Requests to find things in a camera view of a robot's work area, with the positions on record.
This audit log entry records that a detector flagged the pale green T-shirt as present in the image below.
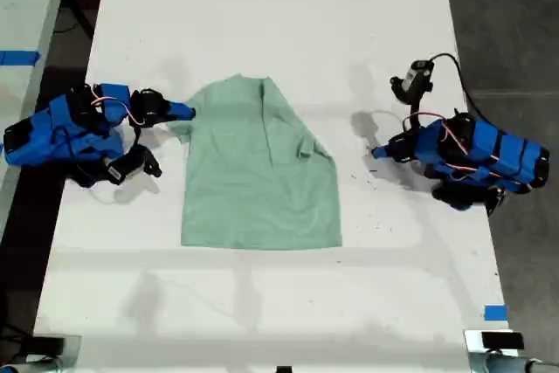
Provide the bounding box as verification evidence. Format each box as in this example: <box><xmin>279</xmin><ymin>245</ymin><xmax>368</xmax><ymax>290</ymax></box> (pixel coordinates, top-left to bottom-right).
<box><xmin>168</xmin><ymin>73</ymin><xmax>343</xmax><ymax>252</ymax></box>

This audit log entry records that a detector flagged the long blue tape strip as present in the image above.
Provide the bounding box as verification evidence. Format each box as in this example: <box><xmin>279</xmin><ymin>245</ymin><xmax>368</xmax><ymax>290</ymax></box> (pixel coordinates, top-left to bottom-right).
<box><xmin>0</xmin><ymin>50</ymin><xmax>42</xmax><ymax>67</ymax></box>

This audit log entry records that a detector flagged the white side table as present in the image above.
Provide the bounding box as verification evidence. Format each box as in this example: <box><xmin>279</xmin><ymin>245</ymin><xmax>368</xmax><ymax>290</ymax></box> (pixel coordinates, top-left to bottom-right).
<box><xmin>0</xmin><ymin>0</ymin><xmax>73</xmax><ymax>225</ymax></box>

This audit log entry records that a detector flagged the square blue tape piece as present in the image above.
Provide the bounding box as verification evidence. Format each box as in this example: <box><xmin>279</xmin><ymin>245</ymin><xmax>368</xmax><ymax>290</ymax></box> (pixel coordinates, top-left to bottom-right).
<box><xmin>483</xmin><ymin>304</ymin><xmax>509</xmax><ymax>322</ymax></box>

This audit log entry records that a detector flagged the metal clamp with black box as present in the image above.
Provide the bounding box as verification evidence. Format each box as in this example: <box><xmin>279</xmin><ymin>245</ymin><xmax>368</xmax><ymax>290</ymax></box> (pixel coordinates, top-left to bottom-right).
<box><xmin>31</xmin><ymin>334</ymin><xmax>83</xmax><ymax>373</ymax></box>
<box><xmin>463</xmin><ymin>328</ymin><xmax>526</xmax><ymax>373</ymax></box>

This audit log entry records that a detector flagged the grey metal tube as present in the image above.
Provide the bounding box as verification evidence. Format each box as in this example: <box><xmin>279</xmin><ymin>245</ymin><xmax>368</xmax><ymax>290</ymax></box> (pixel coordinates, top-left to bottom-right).
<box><xmin>483</xmin><ymin>351</ymin><xmax>559</xmax><ymax>373</ymax></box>
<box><xmin>0</xmin><ymin>356</ymin><xmax>63</xmax><ymax>373</ymax></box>

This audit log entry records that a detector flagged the black camera stalk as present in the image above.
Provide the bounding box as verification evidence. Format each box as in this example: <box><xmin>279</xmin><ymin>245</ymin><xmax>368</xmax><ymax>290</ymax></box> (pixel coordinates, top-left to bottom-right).
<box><xmin>128</xmin><ymin>124</ymin><xmax>146</xmax><ymax>155</ymax></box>
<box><xmin>408</xmin><ymin>93</ymin><xmax>424</xmax><ymax>130</ymax></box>

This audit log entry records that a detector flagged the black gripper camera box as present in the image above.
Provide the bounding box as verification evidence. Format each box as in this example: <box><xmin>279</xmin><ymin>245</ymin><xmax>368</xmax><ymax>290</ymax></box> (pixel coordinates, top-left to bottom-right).
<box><xmin>103</xmin><ymin>145</ymin><xmax>164</xmax><ymax>187</ymax></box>
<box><xmin>390</xmin><ymin>59</ymin><xmax>436</xmax><ymax>104</ymax></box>

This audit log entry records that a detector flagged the black camera cable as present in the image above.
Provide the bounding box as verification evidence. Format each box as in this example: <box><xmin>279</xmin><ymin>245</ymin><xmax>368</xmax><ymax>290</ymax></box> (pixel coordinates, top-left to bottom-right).
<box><xmin>429</xmin><ymin>52</ymin><xmax>478</xmax><ymax>114</ymax></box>

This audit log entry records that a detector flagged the thin black floor cable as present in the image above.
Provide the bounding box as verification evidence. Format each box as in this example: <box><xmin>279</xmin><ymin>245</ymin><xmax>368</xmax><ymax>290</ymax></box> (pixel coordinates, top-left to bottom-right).
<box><xmin>54</xmin><ymin>0</ymin><xmax>95</xmax><ymax>41</ymax></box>

